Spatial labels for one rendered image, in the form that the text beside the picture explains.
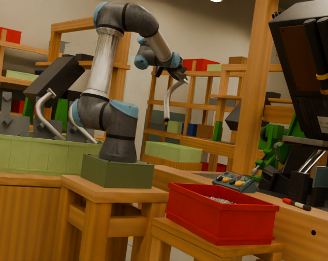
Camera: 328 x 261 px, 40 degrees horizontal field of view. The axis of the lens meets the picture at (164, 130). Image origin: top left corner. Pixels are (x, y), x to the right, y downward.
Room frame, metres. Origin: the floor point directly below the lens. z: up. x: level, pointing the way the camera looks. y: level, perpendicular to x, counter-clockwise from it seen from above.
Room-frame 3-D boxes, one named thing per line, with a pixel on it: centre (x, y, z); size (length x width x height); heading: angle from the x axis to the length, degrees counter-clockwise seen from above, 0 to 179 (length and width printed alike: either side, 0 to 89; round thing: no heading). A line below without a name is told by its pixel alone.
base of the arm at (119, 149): (1.76, 0.17, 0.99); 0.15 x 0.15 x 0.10
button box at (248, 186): (1.70, -0.29, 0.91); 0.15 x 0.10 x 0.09; 37
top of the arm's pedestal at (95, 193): (1.76, 0.17, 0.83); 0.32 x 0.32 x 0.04; 35
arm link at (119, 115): (1.76, 0.17, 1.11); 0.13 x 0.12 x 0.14; 72
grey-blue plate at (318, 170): (1.56, -0.57, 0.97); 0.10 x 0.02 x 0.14; 127
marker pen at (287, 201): (1.49, -0.47, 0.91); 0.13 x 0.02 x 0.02; 23
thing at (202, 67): (8.26, -0.53, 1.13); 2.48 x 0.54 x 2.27; 39
